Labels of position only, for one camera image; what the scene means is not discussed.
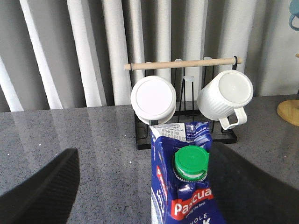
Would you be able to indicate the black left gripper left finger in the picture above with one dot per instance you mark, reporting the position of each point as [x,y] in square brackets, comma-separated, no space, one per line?
[47,196]

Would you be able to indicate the blue enamel mug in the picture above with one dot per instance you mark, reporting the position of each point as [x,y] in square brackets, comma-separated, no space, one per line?
[294,11]

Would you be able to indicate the wooden mug tree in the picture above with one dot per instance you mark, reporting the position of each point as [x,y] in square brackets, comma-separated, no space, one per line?
[289,111]

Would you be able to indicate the white smiley mug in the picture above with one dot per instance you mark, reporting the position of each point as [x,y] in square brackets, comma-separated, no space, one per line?
[153,98]

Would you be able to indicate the black wire mug rack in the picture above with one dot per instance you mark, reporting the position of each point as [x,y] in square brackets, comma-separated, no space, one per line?
[226,137]

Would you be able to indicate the blue white milk carton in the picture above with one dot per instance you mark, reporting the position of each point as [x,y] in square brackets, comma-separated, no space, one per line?
[180,189]

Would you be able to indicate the white ribbed mug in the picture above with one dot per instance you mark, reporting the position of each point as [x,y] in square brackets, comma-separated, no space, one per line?
[223,99]

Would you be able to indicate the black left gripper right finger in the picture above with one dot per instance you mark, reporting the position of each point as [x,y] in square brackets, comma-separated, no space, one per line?
[246,194]

